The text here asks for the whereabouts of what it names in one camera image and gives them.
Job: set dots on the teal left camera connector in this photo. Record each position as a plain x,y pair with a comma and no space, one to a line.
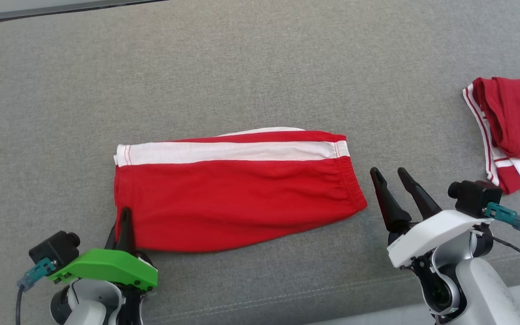
36,273

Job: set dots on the grey fabric sofa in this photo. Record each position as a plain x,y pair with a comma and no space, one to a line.
242,67

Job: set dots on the teal camera connector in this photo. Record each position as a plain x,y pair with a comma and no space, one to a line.
506,215
36,273

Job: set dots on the teal right camera connector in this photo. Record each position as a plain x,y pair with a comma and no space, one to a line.
506,215

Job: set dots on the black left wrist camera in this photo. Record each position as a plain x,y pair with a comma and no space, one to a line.
54,248

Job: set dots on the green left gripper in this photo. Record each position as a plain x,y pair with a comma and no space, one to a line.
106,266

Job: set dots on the red Bulls 23 shorts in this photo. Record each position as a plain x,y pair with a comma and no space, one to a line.
233,203

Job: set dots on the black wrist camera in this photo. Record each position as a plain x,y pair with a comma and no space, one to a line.
476,198
54,248

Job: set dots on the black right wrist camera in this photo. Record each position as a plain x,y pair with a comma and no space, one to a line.
476,198

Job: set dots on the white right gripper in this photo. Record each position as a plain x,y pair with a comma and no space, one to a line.
436,234

